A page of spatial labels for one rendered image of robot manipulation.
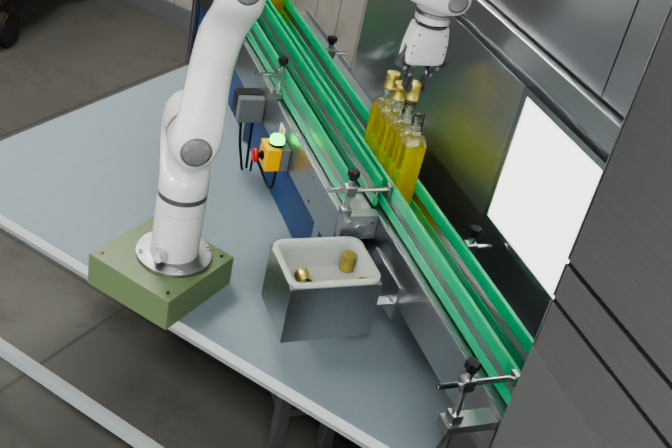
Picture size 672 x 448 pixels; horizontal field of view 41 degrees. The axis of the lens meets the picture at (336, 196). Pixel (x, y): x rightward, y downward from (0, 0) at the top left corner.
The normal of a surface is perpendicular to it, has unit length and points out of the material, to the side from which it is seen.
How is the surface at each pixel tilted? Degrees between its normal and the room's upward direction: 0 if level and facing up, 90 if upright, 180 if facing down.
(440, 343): 90
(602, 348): 90
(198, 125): 61
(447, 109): 90
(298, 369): 0
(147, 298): 90
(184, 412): 0
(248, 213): 0
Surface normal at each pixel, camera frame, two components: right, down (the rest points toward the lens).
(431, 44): 0.35, 0.58
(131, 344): 0.19, -0.83
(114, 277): -0.51, 0.37
